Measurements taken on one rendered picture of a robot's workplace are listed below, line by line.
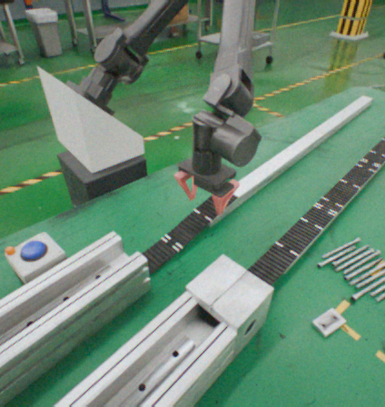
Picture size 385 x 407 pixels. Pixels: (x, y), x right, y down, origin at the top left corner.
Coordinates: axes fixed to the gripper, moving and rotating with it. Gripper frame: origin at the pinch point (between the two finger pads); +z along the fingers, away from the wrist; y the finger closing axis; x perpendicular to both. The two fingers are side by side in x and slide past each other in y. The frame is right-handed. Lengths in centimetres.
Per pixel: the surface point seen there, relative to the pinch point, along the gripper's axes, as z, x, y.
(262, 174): 3.0, 21.7, 1.5
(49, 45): 66, 195, -442
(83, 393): -2.3, -39.6, 13.4
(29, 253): -1.4, -32.5, -13.8
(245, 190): 3.0, 13.2, 1.8
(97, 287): -2.4, -29.3, 2.2
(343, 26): 66, 596, -176
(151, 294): 6.1, -21.2, 4.5
